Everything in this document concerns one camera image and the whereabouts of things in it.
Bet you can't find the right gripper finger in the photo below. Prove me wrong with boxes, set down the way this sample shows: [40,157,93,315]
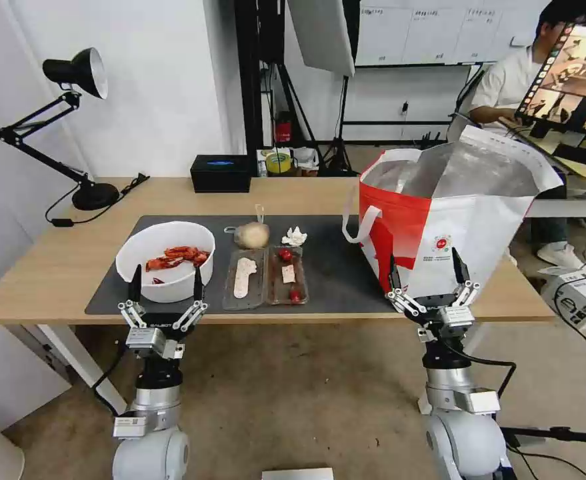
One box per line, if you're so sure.
[446,247,482,310]
[384,253,425,322]

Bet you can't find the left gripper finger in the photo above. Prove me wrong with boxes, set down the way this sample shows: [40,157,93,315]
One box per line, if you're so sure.
[174,266,209,332]
[117,263,147,330]

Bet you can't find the red white takeout bag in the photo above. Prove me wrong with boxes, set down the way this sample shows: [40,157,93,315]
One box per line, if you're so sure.
[341,125,565,312]

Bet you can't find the white round bowl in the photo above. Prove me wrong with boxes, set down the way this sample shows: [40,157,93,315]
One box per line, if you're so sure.
[115,221,217,304]

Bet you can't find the red crayfish shells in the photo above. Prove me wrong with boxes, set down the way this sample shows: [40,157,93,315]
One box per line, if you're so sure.
[145,244,212,273]

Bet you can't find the clear plastic tray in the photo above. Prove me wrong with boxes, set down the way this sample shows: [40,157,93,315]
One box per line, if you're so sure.
[222,246,269,311]
[266,244,310,307]

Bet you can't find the dark grey table mat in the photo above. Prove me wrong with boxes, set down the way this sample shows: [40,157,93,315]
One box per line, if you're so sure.
[84,215,409,316]

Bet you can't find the white table leg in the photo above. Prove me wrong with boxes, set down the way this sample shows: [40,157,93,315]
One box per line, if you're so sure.
[36,323,129,417]

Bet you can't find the black rectangular box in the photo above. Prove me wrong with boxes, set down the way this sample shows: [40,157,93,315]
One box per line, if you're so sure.
[189,155,251,194]

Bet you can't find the white cardboard box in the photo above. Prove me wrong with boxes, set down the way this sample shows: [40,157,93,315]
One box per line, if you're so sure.
[539,266,586,332]

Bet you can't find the black floor stand bar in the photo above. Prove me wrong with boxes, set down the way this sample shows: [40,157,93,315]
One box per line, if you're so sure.
[499,425,586,447]

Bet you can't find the black light tripod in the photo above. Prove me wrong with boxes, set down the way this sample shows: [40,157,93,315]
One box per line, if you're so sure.
[316,75,365,177]

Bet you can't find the yellow tape roll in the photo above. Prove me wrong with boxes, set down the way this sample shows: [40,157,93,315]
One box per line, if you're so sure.
[266,151,294,177]

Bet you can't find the white robot front shell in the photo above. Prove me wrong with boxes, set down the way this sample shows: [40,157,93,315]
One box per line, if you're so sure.
[261,467,335,480]

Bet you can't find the red small container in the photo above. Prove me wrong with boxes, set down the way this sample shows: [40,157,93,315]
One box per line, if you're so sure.
[274,119,295,147]

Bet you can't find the person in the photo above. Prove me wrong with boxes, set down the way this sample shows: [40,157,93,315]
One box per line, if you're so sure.
[466,0,586,272]

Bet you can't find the black framed monitor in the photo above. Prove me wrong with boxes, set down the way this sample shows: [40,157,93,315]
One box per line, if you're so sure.
[514,21,586,135]

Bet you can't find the black desk lamp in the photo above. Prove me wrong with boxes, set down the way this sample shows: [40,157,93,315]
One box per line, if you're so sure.
[0,47,121,211]

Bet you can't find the white board with print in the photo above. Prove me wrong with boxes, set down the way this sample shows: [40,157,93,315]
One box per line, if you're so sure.
[354,0,549,69]

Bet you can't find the white photo reflector panel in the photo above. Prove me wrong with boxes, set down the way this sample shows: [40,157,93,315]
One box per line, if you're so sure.
[284,0,357,79]

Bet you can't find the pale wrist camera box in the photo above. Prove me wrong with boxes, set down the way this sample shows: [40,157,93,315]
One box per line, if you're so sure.
[124,327,167,352]
[440,306,475,335]

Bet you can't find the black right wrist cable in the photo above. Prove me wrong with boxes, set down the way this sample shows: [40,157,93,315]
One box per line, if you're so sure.
[451,349,517,399]

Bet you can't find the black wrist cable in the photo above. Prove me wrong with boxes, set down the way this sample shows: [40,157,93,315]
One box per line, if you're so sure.
[451,349,517,399]
[91,349,147,417]

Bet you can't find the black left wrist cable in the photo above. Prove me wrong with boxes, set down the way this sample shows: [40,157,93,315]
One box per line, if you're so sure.
[91,349,147,417]

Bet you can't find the black lamp cable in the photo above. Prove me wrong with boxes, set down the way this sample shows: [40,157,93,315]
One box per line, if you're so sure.
[44,171,151,229]

